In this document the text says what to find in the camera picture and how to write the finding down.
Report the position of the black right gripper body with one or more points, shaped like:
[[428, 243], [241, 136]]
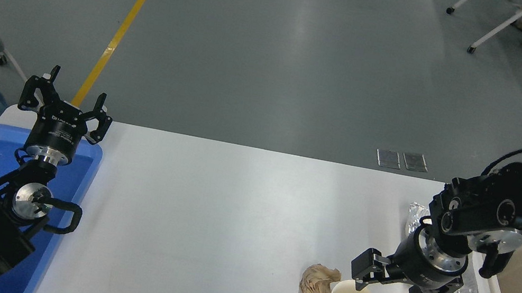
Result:
[[423, 274]]

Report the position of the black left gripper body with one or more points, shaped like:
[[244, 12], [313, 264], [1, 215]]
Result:
[[57, 129]]

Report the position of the silver floor plate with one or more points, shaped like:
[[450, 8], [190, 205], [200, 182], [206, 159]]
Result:
[[389, 158], [415, 161]]

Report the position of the white wheeled chair frame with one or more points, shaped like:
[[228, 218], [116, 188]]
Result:
[[496, 29]]

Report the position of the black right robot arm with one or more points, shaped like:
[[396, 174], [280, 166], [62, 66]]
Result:
[[497, 209]]

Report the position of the crumpled tan paper ball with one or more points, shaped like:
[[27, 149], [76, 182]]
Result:
[[316, 285]]

